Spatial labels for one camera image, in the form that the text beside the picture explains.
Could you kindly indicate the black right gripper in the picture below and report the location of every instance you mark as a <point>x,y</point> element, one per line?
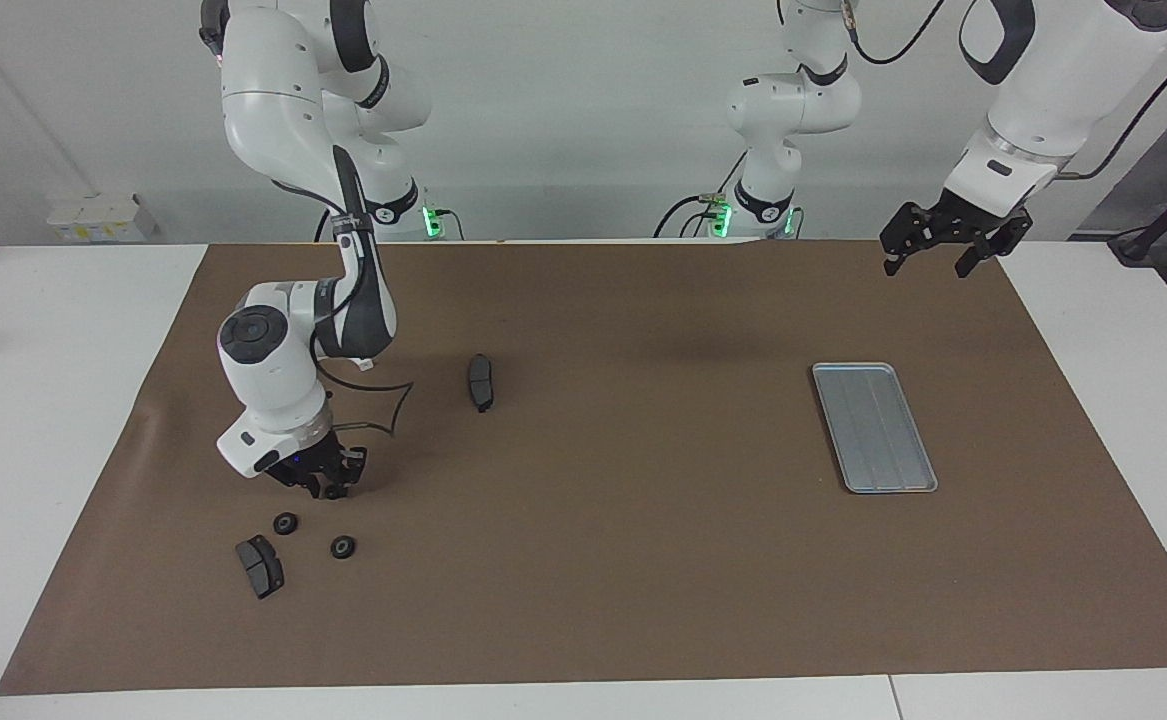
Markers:
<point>318,462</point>

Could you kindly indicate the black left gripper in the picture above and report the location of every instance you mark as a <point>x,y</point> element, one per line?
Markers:
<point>978,222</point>

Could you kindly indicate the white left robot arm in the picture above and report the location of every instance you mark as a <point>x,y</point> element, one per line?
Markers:
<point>1063,80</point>

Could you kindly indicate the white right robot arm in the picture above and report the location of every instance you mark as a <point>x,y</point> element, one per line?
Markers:
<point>273,100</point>

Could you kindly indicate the silver metal tray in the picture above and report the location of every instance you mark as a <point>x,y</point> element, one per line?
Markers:
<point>873,430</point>

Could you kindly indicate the dark grey brake pad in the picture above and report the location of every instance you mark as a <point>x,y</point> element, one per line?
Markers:
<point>481,383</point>
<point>261,570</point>

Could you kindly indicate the black stand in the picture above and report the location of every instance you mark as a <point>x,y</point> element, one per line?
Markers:
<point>1158,225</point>

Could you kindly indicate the brown table mat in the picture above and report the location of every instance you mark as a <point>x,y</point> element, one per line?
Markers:
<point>583,550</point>

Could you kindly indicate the white wall socket box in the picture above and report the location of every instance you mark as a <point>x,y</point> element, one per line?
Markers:
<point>93,220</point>

